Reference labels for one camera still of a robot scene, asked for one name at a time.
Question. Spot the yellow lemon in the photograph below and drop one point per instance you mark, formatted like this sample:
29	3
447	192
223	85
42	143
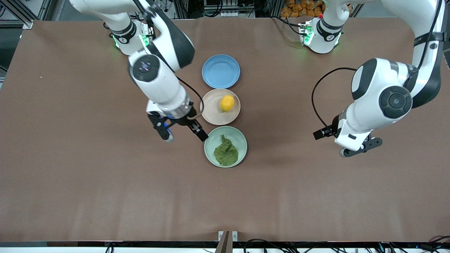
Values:
227	103

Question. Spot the pile of oranges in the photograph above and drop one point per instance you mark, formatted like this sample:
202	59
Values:
299	8

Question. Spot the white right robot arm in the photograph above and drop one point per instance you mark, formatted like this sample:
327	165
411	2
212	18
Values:
158	80

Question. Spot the metal table edge bracket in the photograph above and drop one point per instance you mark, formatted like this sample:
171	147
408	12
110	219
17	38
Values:
235	235

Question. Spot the aluminium frame profile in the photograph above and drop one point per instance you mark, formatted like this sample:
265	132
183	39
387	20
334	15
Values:
28	24

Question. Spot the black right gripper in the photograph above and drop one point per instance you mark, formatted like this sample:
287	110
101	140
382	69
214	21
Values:
186	121

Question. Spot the beige plate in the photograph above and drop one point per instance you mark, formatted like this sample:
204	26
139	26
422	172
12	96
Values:
211	109

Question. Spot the long white power strip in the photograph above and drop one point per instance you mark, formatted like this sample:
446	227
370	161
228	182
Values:
228	14

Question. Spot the green lettuce leaf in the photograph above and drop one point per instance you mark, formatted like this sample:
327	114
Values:
226	153

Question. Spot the blue plate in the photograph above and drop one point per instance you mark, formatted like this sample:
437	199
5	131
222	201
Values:
220	71

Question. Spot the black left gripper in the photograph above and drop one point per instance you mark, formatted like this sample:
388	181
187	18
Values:
332	129

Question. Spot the mint green plate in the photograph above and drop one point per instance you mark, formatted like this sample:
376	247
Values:
239	140

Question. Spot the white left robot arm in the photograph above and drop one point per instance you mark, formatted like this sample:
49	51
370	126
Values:
372	105

